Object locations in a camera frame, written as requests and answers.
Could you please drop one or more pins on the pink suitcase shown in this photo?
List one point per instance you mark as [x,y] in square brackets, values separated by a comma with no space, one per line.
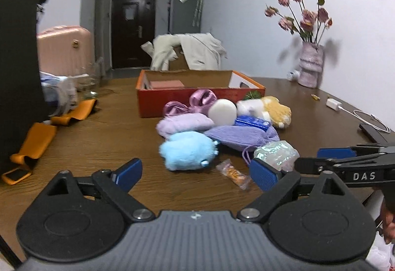
[65,50]

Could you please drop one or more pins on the pink satin scrunchie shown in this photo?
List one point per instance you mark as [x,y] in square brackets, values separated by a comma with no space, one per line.
[199,102]

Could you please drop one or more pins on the purple knitted drawstring pouch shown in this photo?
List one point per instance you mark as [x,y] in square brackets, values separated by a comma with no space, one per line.
[245,139]

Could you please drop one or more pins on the yellow white plush toy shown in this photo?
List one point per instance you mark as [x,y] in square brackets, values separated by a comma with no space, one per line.
[267,108]

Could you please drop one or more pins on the dark entrance door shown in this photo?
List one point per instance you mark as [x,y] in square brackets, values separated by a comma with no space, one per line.
[132,25]

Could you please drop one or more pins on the person's right hand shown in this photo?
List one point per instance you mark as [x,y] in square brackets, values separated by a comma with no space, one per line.
[388,224]

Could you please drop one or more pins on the wooden chair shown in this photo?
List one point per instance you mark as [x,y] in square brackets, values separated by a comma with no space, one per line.
[180,62]

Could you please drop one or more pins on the black phone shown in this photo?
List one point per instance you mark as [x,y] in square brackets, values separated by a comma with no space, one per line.
[372,134]

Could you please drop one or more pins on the beige coat on chair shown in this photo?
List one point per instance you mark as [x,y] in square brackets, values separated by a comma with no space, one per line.
[201,51]

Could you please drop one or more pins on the lavender knitted pouch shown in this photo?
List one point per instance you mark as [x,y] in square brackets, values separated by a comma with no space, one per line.
[184,122]

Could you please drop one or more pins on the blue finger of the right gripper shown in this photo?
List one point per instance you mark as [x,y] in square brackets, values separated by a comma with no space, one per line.
[335,153]
[310,165]

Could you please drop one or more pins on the blue tissue pack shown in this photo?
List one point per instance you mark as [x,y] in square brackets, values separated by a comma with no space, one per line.
[245,120]

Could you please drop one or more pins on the iridescent crinkly bag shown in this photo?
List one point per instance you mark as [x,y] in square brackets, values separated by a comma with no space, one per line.
[279,155]

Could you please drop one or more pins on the dried pink roses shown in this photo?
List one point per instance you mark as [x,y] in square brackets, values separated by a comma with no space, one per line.
[309,24]

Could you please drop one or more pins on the pink ceramic vase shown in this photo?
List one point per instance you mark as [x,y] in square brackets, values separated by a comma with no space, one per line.
[310,64]

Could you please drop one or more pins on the small orange snack packet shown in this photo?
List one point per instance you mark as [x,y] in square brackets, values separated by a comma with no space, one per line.
[227,169]

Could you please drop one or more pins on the small yellow candy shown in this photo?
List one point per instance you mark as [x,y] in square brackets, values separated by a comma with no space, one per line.
[315,97]

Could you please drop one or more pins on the orange cardboard box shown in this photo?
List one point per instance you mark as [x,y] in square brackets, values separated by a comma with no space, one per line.
[228,84]

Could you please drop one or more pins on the white blue appliance bundle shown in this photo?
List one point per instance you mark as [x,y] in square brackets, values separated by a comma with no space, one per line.
[60,92]

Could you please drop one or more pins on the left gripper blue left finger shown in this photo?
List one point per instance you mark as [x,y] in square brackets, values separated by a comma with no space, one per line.
[114,187]

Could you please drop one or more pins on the white charger with cable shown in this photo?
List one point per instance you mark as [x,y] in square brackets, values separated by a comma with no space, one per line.
[364,117]

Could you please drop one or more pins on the light blue plush toy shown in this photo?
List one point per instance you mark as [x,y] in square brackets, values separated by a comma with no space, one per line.
[190,150]

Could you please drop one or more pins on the small white bottle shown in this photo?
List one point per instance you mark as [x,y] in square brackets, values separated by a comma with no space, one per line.
[293,75]

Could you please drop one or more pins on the white round sponge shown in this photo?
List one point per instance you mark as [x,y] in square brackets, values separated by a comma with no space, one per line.
[223,112]

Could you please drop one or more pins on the grey refrigerator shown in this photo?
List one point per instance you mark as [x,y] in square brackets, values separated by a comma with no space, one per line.
[184,16]

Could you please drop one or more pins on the glass jar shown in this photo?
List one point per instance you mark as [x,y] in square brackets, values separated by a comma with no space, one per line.
[89,78]

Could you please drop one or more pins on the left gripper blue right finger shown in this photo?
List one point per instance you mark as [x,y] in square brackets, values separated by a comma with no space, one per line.
[279,188]

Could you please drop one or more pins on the black bag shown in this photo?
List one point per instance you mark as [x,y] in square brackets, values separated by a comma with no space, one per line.
[22,100]

